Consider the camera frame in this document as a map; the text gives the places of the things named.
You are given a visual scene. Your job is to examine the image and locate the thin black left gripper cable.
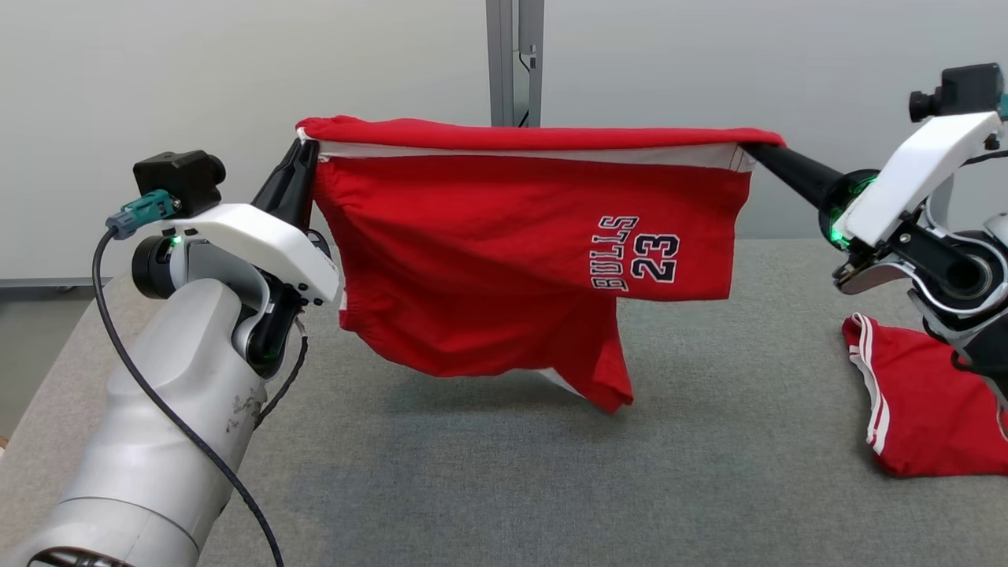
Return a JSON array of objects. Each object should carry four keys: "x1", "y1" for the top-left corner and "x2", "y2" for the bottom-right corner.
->
[{"x1": 254, "y1": 315, "x2": 309, "y2": 430}]

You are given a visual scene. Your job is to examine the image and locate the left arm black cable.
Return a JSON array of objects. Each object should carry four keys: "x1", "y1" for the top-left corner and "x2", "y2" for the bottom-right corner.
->
[{"x1": 93, "y1": 189, "x2": 286, "y2": 567}]

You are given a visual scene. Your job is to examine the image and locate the red white-striped garment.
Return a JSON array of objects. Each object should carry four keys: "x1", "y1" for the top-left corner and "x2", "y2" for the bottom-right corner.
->
[{"x1": 841, "y1": 313, "x2": 1008, "y2": 479}]

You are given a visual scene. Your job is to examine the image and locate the grey fabric covered table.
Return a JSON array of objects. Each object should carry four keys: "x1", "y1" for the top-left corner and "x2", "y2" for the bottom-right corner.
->
[{"x1": 0, "y1": 239, "x2": 1008, "y2": 567}]

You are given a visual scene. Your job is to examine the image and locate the red white-lined Bulls shorts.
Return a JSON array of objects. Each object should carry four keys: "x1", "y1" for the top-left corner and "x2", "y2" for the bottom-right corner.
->
[{"x1": 295, "y1": 114, "x2": 787, "y2": 414}]

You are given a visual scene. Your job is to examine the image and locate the grey round-footed partition post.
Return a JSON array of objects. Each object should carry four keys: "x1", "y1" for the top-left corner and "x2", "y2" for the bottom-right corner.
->
[{"x1": 485, "y1": 0, "x2": 546, "y2": 128}]

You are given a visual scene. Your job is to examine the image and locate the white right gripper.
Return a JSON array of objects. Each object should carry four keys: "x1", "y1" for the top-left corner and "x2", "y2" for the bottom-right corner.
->
[{"x1": 742, "y1": 110, "x2": 1006, "y2": 296}]

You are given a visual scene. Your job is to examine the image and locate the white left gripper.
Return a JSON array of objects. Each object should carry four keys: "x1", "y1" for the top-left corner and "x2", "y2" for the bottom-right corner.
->
[{"x1": 161, "y1": 140, "x2": 341, "y2": 380}]

